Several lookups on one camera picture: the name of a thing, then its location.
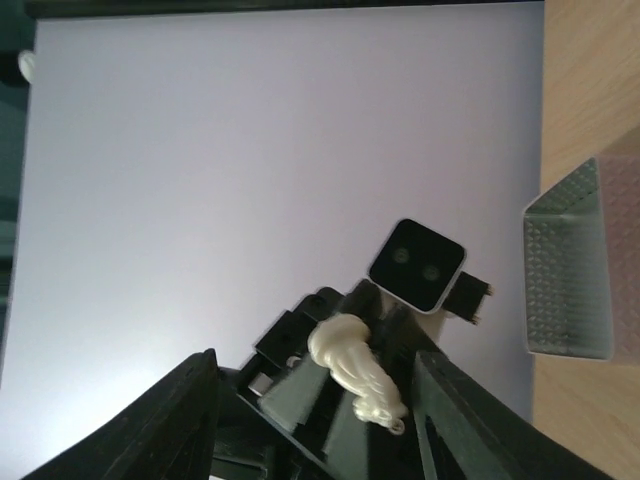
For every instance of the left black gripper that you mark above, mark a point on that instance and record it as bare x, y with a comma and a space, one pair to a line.
284, 417

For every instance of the white chess knight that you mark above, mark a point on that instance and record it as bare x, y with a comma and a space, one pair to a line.
340, 344

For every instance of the silver square tin lid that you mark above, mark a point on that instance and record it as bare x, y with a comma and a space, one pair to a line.
581, 263

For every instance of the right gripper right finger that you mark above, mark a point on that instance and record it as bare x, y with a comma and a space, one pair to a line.
464, 432

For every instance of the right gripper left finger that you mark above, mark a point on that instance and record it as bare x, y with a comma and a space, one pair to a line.
167, 433

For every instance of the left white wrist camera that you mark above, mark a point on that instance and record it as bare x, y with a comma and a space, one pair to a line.
423, 269

